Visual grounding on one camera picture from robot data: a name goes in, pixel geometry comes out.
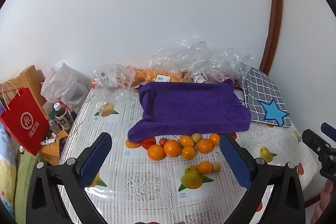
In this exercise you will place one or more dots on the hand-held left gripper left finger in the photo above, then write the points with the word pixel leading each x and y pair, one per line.
pixel 96 158

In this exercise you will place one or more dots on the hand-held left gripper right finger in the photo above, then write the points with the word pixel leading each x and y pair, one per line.
pixel 235 161

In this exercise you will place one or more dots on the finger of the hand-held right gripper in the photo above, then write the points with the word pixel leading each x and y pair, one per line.
pixel 329 130
pixel 316 144

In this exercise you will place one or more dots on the small yellow-green fruit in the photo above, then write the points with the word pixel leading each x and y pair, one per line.
pixel 196 138
pixel 216 167

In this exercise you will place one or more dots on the orange mandarin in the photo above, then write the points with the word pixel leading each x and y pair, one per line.
pixel 186 141
pixel 188 152
pixel 214 139
pixel 205 145
pixel 172 148
pixel 156 152
pixel 205 167

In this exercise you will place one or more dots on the small red apple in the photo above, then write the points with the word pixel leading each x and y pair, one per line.
pixel 163 140

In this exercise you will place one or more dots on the person's right hand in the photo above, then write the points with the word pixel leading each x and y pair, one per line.
pixel 326 200

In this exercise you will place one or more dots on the wooden side table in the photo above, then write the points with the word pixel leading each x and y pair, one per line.
pixel 51 151

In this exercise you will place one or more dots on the small clear bottle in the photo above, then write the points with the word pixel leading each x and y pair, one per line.
pixel 54 127

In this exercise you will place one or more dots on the dark drink bottle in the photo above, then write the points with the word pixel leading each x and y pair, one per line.
pixel 63 117

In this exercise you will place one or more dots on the fruit print tablecloth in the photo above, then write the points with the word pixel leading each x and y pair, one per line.
pixel 147 182

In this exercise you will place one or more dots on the purple towel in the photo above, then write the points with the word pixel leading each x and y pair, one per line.
pixel 189 108

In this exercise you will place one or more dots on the grey plaid star cushion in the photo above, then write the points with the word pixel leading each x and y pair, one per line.
pixel 262 92

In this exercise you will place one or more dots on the red paper bag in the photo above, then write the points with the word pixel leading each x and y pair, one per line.
pixel 23 121

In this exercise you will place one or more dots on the white plastic bag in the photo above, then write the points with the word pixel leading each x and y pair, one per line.
pixel 65 82

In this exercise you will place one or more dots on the small clear plastic bag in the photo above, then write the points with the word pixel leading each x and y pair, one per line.
pixel 113 77

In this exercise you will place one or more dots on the green printed blanket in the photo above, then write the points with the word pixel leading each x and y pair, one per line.
pixel 13 174

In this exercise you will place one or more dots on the pile of bagged oranges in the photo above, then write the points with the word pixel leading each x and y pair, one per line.
pixel 152 75

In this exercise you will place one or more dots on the wooden chair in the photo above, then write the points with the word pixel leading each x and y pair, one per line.
pixel 29 77

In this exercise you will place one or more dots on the large clear plastic bag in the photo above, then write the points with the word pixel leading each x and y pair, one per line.
pixel 199 58

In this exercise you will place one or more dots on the brown wooden door frame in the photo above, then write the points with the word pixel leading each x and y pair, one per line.
pixel 275 16

